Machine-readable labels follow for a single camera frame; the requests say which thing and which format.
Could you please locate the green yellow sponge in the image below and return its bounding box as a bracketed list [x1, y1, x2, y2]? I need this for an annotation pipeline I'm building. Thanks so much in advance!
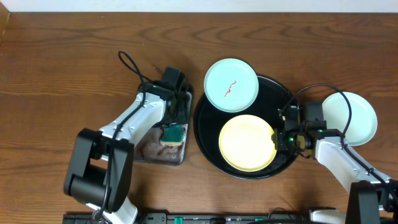
[160, 124, 184, 146]

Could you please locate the yellow plate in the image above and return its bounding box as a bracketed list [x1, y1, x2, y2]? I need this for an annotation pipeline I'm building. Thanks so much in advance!
[218, 114, 277, 172]

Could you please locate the light blue plate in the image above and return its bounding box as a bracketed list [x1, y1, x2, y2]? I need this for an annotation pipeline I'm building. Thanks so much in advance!
[322, 91, 377, 146]
[204, 58, 259, 113]

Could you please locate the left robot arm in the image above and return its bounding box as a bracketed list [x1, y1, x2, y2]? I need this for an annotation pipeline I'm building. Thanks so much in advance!
[63, 80, 192, 223]

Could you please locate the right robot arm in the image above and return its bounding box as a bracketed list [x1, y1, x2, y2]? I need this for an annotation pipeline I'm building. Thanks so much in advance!
[272, 103, 397, 223]

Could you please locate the round black tray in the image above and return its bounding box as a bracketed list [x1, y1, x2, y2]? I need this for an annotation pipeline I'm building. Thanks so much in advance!
[193, 76, 297, 179]

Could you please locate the rectangular metal baking tray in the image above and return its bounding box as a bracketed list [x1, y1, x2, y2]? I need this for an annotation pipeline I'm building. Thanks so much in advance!
[129, 90, 192, 166]

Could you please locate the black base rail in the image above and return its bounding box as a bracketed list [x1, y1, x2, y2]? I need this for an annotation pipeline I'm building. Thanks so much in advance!
[62, 207, 349, 224]

